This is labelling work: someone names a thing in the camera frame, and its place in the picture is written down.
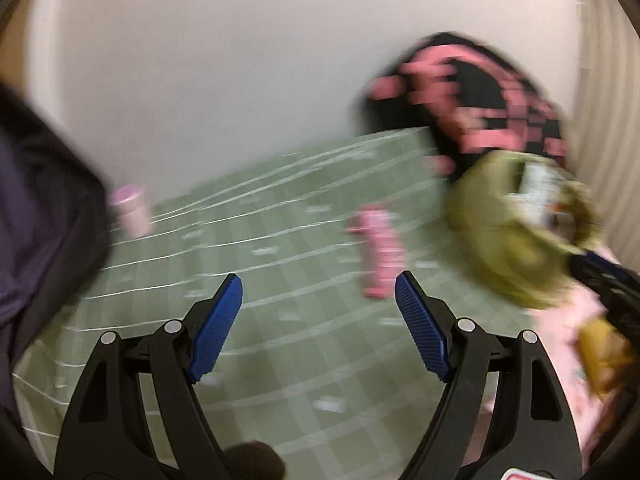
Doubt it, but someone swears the pink toy pig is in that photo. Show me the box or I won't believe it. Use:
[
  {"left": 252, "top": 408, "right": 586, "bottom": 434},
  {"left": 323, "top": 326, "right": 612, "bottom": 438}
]
[{"left": 347, "top": 205, "right": 408, "bottom": 300}]

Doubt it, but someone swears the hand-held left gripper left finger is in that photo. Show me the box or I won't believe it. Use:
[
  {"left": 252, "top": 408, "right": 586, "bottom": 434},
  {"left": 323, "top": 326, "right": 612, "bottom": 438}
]
[{"left": 52, "top": 272, "right": 244, "bottom": 480}]

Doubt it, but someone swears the dark cloth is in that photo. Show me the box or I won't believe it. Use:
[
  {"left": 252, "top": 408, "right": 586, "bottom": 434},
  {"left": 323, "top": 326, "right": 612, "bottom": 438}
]
[{"left": 0, "top": 82, "right": 116, "bottom": 411}]

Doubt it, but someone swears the pink floral bed sheet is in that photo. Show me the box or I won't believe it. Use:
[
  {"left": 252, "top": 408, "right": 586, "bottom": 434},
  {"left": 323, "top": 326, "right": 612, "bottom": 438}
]
[{"left": 480, "top": 255, "right": 640, "bottom": 461}]

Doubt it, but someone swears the dark brown round object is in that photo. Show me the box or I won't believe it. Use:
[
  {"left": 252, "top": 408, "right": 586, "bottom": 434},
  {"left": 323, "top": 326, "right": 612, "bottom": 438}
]
[{"left": 222, "top": 440, "right": 287, "bottom": 480}]

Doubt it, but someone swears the beige pleated curtain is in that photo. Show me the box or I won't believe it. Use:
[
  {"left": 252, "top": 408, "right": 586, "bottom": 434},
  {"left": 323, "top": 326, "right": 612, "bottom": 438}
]
[{"left": 570, "top": 0, "right": 640, "bottom": 271}]

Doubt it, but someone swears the green checked tablecloth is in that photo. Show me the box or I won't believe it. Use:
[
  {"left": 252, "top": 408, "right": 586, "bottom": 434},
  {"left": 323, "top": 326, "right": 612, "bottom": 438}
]
[{"left": 12, "top": 127, "right": 531, "bottom": 480}]

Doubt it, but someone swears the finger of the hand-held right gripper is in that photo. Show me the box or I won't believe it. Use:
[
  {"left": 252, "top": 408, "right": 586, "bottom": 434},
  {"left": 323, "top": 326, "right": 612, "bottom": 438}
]
[{"left": 565, "top": 250, "right": 640, "bottom": 341}]

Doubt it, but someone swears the pink cup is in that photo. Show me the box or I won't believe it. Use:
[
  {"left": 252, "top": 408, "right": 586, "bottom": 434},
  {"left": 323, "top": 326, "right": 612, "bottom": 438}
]
[{"left": 109, "top": 185, "right": 153, "bottom": 238}]

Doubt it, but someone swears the yellow-green plastic trash bag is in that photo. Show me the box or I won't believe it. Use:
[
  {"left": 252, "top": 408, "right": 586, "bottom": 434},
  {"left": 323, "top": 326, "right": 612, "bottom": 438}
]
[{"left": 445, "top": 150, "right": 603, "bottom": 311}]

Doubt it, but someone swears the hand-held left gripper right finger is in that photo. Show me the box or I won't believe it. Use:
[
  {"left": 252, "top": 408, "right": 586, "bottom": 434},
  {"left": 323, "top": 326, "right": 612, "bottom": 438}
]
[{"left": 394, "top": 270, "right": 583, "bottom": 480}]

